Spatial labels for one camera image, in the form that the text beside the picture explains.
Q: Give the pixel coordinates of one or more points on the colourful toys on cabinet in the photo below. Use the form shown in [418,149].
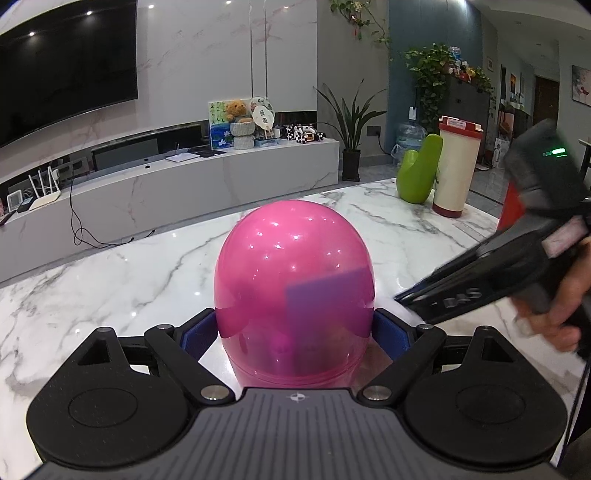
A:
[464,67]

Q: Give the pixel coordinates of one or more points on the blue water jug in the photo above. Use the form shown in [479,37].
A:
[411,138]

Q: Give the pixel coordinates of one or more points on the cream tumbler with red base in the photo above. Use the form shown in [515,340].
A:
[455,175]

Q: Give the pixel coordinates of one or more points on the dark grey cabinet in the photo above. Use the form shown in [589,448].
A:
[468,110]

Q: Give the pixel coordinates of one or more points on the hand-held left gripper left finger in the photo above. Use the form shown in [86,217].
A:
[201,334]

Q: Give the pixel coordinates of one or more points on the leafy pothos plant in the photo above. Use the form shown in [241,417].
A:
[427,74]

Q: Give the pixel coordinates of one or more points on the dark wooden door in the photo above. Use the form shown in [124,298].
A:
[547,99]

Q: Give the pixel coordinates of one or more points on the white router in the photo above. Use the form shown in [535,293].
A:
[45,196]

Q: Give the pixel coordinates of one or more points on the white marble tv console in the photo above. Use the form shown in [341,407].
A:
[194,194]

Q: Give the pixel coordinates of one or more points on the person's right hand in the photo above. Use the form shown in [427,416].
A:
[563,323]

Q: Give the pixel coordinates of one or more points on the green pear-shaped vase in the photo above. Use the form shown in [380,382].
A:
[415,180]

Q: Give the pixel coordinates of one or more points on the flower painting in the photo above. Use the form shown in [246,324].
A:
[218,131]

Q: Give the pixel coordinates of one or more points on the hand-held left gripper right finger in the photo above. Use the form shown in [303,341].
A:
[390,334]

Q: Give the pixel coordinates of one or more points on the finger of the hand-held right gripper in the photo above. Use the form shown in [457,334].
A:
[411,295]

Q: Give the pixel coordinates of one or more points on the hanging vine plant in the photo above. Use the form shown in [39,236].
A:
[358,16]

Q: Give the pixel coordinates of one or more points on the black television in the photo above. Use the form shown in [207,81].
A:
[60,60]

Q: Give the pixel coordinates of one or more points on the abstract wall painting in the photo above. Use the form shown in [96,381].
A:
[582,83]

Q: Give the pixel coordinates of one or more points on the black tablet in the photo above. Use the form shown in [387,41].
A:
[207,152]

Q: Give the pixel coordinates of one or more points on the white paper fan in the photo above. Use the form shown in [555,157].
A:
[264,119]

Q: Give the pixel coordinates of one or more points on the small white device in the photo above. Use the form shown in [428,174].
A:
[14,201]

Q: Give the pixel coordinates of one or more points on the red container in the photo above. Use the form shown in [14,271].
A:
[510,210]

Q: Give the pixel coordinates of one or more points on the brown teddy bear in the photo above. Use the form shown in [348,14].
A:
[238,110]

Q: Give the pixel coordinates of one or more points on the long-leaf potted plant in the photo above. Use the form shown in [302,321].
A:
[351,134]

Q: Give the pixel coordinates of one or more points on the wall outlet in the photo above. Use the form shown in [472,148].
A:
[374,131]

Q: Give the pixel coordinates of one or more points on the pink capsule container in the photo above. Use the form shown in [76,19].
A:
[291,258]

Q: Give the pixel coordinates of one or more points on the round patterned paper fan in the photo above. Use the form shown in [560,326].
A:
[263,101]

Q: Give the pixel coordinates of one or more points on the black and white toy figures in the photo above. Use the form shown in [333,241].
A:
[302,134]

